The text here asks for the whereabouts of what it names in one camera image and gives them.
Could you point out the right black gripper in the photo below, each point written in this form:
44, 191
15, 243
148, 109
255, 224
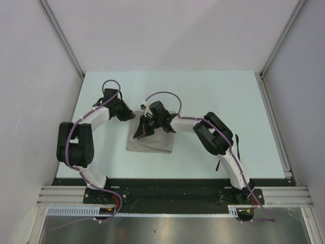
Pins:
143, 129

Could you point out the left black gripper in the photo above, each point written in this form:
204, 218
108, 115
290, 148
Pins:
128, 114

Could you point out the grey cloth napkin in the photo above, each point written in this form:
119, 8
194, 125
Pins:
159, 142

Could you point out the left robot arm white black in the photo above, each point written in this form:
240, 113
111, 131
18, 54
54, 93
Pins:
75, 145

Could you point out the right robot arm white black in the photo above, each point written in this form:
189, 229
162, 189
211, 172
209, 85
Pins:
214, 135

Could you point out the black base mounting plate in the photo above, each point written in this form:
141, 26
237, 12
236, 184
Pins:
162, 196

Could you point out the black knife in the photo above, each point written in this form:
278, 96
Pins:
238, 145

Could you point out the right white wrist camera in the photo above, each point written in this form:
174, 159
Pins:
145, 107

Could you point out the left aluminium corner post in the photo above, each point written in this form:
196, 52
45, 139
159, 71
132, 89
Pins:
48, 12

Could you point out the aluminium corner post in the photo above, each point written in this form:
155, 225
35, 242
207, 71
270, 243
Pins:
284, 35
48, 12

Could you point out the aluminium front rail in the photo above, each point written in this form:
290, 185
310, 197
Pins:
273, 196

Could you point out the right aluminium corner post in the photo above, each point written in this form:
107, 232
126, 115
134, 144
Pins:
284, 35

